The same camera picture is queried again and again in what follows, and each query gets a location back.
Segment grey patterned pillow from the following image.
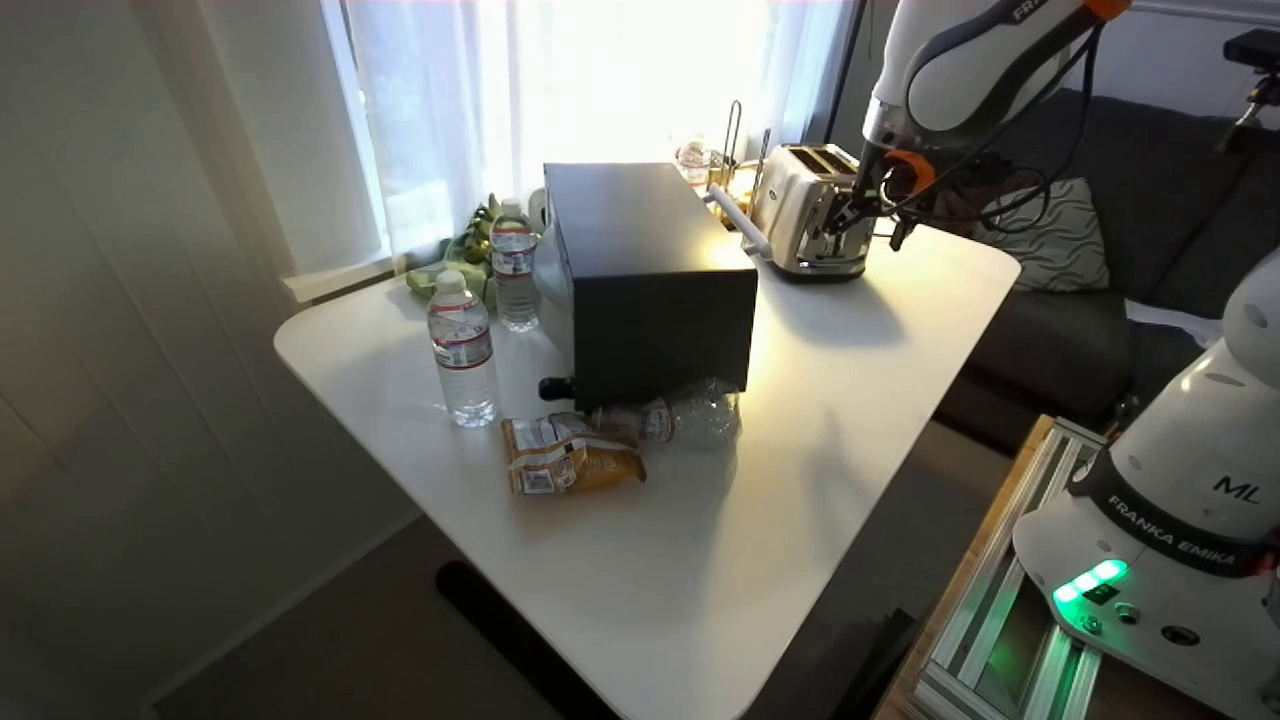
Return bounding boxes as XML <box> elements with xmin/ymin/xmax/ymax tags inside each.
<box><xmin>976</xmin><ymin>171</ymin><xmax>1116</xmax><ymax>300</ymax></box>

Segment white two-slot toaster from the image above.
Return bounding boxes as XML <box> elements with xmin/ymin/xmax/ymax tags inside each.
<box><xmin>752</xmin><ymin>140</ymin><xmax>879</xmax><ymax>283</ymax></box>

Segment clear water bottle red label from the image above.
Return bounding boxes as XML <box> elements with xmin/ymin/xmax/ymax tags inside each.
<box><xmin>423</xmin><ymin>267</ymin><xmax>506</xmax><ymax>430</ymax></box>
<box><xmin>485</xmin><ymin>199</ymin><xmax>548</xmax><ymax>337</ymax></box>

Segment white rod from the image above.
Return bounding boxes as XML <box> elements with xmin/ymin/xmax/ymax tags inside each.
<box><xmin>702</xmin><ymin>183</ymin><xmax>777</xmax><ymax>258</ymax></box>

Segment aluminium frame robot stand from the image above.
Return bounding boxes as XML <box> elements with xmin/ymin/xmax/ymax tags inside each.
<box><xmin>872</xmin><ymin>410</ymin><xmax>1280</xmax><ymax>720</ymax></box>

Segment black gripper orange ring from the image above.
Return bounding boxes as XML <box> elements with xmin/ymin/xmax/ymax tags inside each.
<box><xmin>830</xmin><ymin>140</ymin><xmax>942</xmax><ymax>254</ymax></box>

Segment white sheer curtain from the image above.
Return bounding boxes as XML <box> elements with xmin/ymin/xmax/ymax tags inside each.
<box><xmin>134</xmin><ymin>0</ymin><xmax>861</xmax><ymax>308</ymax></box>

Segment green leafy plant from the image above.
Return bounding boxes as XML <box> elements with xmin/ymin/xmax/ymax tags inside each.
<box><xmin>397</xmin><ymin>197</ymin><xmax>501</xmax><ymax>308</ymax></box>

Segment black camera on stand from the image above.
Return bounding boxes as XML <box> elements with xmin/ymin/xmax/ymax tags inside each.
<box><xmin>1218</xmin><ymin>25</ymin><xmax>1280</xmax><ymax>151</ymax></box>

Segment white cup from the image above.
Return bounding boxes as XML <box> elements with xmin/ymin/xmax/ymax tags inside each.
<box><xmin>526</xmin><ymin>183</ymin><xmax>562</xmax><ymax>241</ymax></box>

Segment black toaster oven box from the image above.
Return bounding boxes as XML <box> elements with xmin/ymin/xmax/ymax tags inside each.
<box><xmin>536</xmin><ymin>159</ymin><xmax>765</xmax><ymax>417</ymax></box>

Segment dark grey sofa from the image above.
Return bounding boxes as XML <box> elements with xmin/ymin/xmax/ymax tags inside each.
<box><xmin>932</xmin><ymin>85</ymin><xmax>1280</xmax><ymax>460</ymax></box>

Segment clear glass bottle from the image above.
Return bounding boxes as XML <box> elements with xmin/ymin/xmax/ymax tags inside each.
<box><xmin>717</xmin><ymin>96</ymin><xmax>752</xmax><ymax>193</ymax></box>

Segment brown snack bag white label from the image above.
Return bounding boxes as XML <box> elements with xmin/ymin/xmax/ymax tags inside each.
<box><xmin>496</xmin><ymin>410</ymin><xmax>654</xmax><ymax>505</ymax></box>

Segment clear empty plastic bottle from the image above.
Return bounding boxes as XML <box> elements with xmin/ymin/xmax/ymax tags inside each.
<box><xmin>593</xmin><ymin>377</ymin><xmax>744</xmax><ymax>457</ymax></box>

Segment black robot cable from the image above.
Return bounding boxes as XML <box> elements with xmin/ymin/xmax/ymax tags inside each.
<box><xmin>901</xmin><ymin>0</ymin><xmax>1114</xmax><ymax>241</ymax></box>

